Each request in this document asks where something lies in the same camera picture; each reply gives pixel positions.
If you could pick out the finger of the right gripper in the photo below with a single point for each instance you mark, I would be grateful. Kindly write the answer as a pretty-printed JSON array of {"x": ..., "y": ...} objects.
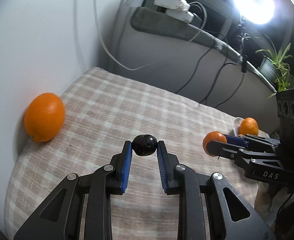
[
  {"x": 221, "y": 149},
  {"x": 252, "y": 142}
]

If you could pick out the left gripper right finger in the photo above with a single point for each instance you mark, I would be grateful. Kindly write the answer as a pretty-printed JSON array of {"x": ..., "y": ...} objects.
[{"x": 208, "y": 204}]

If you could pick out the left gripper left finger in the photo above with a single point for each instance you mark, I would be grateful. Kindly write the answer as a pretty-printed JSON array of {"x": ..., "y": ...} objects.
[{"x": 80, "y": 205}]

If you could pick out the dark plum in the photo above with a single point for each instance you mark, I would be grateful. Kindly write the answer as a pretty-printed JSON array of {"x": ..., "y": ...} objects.
[{"x": 144, "y": 145}]

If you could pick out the large smooth orange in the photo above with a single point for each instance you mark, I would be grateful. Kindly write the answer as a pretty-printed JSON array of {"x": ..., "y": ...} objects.
[{"x": 44, "y": 117}]

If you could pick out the large orange on plate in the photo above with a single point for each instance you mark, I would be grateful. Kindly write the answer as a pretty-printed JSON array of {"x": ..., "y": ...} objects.
[{"x": 249, "y": 126}]

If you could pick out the white floral plate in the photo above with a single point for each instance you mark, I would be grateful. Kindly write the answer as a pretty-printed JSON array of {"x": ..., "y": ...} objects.
[{"x": 237, "y": 123}]

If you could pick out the potted spider plant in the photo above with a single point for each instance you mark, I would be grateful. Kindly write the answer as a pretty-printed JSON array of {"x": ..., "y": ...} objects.
[{"x": 274, "y": 68}]

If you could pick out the plaid beige tablecloth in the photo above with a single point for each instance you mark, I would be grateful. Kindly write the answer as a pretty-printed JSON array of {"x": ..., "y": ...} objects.
[{"x": 103, "y": 111}]

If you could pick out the white power adapter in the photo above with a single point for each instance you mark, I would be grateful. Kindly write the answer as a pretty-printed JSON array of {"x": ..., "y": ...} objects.
[{"x": 178, "y": 9}]

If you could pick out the green grey sofa-top cloth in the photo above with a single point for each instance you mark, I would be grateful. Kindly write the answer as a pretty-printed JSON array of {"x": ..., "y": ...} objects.
[{"x": 194, "y": 61}]

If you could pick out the black camera box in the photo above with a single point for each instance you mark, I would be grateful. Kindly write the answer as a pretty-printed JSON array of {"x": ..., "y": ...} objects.
[{"x": 285, "y": 106}]

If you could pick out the black clip mount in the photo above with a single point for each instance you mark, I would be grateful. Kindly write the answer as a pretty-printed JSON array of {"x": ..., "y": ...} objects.
[{"x": 242, "y": 37}]

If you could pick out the ring light lamp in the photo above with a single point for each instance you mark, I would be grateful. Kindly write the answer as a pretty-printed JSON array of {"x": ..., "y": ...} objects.
[{"x": 256, "y": 11}]

